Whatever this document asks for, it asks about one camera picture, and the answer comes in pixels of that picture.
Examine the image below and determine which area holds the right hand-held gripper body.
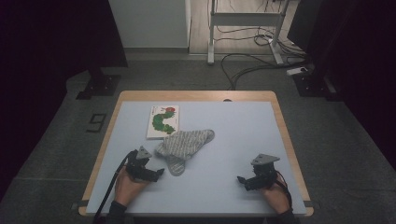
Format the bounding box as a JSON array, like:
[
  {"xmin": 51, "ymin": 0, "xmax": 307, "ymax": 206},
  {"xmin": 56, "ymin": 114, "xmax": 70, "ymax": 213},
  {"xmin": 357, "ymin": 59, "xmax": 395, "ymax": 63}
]
[{"xmin": 248, "ymin": 153, "xmax": 280, "ymax": 190}]

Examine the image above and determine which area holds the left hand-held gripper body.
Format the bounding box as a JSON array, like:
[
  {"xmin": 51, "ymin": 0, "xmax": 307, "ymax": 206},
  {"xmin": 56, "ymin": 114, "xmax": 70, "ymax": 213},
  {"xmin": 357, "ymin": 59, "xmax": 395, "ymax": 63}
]
[{"xmin": 125, "ymin": 145, "xmax": 159, "ymax": 183}]

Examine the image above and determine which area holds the grey striped sock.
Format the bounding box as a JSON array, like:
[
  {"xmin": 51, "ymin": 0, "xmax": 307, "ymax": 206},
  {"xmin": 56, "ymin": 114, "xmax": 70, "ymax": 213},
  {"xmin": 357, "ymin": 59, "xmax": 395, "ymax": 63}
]
[{"xmin": 154, "ymin": 129, "xmax": 216, "ymax": 177}]

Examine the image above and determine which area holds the white picture book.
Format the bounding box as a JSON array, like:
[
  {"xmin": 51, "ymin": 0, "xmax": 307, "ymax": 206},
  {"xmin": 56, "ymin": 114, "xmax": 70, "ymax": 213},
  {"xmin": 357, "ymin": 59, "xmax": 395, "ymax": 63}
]
[{"xmin": 146, "ymin": 105, "xmax": 180, "ymax": 140}]

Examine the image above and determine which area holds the person's left hand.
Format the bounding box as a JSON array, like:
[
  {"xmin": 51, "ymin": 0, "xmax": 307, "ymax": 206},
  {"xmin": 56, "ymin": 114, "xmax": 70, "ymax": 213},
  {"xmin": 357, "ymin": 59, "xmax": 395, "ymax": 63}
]
[{"xmin": 114, "ymin": 169, "xmax": 149, "ymax": 207}]

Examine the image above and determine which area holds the person's right hand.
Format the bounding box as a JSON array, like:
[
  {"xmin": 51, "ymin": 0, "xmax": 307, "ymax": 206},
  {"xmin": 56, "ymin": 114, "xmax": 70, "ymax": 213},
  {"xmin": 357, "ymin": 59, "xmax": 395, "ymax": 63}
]
[{"xmin": 261, "ymin": 178, "xmax": 291, "ymax": 215}]

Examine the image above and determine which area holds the light blue table mat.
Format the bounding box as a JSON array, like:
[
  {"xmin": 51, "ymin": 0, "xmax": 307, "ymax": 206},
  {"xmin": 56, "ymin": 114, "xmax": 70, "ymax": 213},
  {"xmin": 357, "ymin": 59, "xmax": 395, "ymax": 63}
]
[{"xmin": 85, "ymin": 101, "xmax": 308, "ymax": 217}]

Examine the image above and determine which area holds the wooden table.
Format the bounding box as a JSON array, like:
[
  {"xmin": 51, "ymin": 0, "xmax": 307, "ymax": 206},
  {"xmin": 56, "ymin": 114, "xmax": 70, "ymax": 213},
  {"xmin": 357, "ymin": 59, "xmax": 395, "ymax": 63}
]
[{"xmin": 78, "ymin": 90, "xmax": 315, "ymax": 217}]

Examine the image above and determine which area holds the black stand base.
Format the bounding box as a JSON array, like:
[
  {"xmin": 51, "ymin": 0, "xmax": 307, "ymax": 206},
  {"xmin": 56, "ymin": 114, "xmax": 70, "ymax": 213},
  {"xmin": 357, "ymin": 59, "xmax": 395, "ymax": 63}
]
[
  {"xmin": 76, "ymin": 66, "xmax": 122, "ymax": 101},
  {"xmin": 292, "ymin": 72, "xmax": 344, "ymax": 102}
]

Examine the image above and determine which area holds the white power strip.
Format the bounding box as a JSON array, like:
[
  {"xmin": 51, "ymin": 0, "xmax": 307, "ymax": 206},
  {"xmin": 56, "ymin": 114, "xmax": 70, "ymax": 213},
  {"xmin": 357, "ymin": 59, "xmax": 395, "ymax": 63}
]
[{"xmin": 286, "ymin": 66, "xmax": 309, "ymax": 77}]

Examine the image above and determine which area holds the dark curtain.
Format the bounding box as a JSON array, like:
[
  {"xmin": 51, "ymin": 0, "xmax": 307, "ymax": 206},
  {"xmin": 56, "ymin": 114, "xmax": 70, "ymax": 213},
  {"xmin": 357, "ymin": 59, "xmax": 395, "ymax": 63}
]
[
  {"xmin": 0, "ymin": 0, "xmax": 129, "ymax": 200},
  {"xmin": 287, "ymin": 0, "xmax": 396, "ymax": 172}
]

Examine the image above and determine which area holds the white cabinet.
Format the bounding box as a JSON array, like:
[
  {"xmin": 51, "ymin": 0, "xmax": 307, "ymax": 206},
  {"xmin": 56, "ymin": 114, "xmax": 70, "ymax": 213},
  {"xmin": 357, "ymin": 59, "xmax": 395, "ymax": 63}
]
[{"xmin": 107, "ymin": 0, "xmax": 191, "ymax": 49}]

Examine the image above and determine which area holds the red and black gripper cable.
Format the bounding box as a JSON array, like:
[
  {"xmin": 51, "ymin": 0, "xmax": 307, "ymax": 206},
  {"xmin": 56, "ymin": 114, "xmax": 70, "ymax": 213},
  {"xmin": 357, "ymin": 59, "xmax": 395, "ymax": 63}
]
[{"xmin": 275, "ymin": 170, "xmax": 293, "ymax": 209}]

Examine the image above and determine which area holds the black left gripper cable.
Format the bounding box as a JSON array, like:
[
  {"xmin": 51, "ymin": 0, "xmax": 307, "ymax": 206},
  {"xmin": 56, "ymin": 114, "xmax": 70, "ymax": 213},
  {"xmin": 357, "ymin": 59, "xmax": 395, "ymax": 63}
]
[{"xmin": 92, "ymin": 149, "xmax": 138, "ymax": 224}]

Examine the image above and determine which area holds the black floor cable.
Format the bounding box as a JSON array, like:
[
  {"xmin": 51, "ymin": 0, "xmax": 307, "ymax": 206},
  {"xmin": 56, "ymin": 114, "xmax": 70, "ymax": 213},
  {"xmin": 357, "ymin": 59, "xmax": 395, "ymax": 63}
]
[{"xmin": 220, "ymin": 52, "xmax": 311, "ymax": 91}]

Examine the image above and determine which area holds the tangle of black cables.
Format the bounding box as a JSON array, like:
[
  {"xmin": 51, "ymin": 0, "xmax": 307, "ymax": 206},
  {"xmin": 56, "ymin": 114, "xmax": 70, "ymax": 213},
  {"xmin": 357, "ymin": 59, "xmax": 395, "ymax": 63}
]
[{"xmin": 214, "ymin": 24, "xmax": 307, "ymax": 59}]

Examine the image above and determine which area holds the white metal desk frame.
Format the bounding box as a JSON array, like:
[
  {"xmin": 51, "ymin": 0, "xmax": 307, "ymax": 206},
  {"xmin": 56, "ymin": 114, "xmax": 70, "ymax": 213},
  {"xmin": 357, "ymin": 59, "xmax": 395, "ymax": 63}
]
[{"xmin": 206, "ymin": 0, "xmax": 291, "ymax": 65}]

